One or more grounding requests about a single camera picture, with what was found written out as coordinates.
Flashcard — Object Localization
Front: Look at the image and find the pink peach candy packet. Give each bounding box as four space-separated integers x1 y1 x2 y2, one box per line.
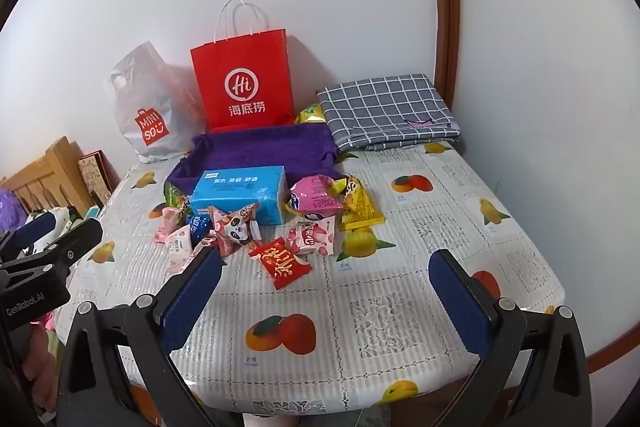
153 207 186 244

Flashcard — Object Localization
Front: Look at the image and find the light pink pastry packet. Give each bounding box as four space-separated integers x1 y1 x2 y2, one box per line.
165 225 209 277

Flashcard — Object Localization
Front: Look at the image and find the blue snack packet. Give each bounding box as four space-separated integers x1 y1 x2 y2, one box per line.
186 215 213 247

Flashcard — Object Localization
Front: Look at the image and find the panda triangular snack bag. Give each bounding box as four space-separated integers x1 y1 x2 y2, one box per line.
208 202 262 257

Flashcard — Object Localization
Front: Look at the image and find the red gold snack packet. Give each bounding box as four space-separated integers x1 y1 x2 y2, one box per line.
250 237 312 291

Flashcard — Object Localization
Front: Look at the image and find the pink snack bag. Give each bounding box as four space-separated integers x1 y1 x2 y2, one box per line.
284 174 345 221

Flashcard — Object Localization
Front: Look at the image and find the yellow snack packet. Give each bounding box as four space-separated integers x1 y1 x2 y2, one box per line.
329 176 385 231

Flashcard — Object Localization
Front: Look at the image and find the green triangular snack bag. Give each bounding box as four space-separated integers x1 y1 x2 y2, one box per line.
163 181 192 217

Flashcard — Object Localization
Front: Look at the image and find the person's left hand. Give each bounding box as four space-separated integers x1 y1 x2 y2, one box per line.
23 324 58 412

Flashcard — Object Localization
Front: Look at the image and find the purple plush item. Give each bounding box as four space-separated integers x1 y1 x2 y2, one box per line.
0 187 27 232

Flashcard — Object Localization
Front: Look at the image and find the white spotted plush toy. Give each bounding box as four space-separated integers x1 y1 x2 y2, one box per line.
23 206 81 256

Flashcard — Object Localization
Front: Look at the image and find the wooden chair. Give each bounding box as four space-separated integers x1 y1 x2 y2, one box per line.
1 136 94 216

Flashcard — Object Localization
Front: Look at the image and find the brown patterned box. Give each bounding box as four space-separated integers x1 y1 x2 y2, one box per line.
77 150 119 209

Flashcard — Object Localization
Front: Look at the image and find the white Miniso plastic bag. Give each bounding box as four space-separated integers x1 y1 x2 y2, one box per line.
104 42 205 164

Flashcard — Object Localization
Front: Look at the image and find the fruit print tablecloth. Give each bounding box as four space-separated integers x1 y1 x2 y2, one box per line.
53 140 568 416

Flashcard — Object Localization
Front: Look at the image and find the blue tissue pack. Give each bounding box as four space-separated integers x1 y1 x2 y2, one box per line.
190 166 288 225

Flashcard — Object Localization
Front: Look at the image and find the red Haidilao paper bag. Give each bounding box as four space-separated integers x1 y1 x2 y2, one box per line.
191 28 295 132

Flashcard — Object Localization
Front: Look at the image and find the purple towel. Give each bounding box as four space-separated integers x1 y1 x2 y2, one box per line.
167 124 343 195

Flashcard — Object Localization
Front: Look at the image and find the yellow green snack bag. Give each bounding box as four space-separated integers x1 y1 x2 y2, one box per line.
295 103 326 124

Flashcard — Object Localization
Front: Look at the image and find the grey checked folded cloth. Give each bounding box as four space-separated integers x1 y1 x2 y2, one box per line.
317 74 461 153

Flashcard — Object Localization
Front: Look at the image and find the brown wooden door frame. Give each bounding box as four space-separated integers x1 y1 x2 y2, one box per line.
434 0 461 108

